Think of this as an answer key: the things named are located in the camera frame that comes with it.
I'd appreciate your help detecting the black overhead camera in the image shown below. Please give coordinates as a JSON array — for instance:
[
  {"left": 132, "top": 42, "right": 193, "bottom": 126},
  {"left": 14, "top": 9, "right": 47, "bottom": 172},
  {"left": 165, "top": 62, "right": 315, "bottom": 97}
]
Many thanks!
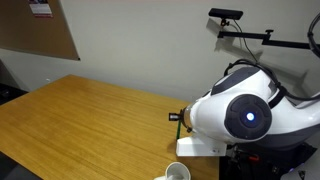
[{"left": 208, "top": 8, "right": 243, "bottom": 20}]

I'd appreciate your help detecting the cork bulletin board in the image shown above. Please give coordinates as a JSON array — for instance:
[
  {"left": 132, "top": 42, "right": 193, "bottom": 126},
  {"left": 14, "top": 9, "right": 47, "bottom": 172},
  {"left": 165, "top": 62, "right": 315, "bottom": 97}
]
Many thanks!
[{"left": 0, "top": 0, "right": 80, "bottom": 60}]

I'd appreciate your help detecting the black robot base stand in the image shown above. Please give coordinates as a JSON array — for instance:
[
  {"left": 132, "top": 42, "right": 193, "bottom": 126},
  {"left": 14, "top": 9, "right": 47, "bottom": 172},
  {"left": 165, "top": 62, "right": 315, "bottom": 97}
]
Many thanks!
[{"left": 219, "top": 143, "right": 316, "bottom": 180}]

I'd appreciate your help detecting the white ceramic mug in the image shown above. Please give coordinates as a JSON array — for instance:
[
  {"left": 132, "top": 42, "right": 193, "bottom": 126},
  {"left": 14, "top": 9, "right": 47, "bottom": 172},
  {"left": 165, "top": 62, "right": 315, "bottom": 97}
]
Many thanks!
[{"left": 154, "top": 162, "right": 191, "bottom": 180}]

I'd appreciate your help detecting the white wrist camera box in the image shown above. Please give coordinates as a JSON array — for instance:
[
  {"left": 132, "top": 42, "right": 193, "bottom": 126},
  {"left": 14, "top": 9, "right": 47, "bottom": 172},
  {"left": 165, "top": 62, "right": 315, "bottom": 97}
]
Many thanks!
[{"left": 176, "top": 136, "right": 227, "bottom": 157}]

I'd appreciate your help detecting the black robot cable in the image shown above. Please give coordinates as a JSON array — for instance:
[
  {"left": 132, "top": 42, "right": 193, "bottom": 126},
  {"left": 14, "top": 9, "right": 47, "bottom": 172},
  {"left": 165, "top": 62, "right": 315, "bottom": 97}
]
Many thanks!
[{"left": 223, "top": 13, "right": 320, "bottom": 108}]

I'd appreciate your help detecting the paper flyer on board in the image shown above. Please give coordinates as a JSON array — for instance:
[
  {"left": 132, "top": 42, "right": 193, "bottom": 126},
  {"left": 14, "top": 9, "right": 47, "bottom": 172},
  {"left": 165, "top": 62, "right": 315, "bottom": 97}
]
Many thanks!
[{"left": 28, "top": 0, "right": 53, "bottom": 18}]

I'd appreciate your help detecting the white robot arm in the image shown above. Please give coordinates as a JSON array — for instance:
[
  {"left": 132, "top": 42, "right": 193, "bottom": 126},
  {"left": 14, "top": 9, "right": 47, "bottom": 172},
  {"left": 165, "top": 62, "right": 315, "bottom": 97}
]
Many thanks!
[{"left": 183, "top": 67, "right": 320, "bottom": 149}]

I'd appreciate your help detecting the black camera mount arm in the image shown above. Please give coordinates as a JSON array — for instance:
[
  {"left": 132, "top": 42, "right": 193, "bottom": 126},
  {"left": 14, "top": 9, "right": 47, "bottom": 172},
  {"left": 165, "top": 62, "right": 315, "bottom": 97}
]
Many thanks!
[{"left": 218, "top": 30, "right": 310, "bottom": 49}]

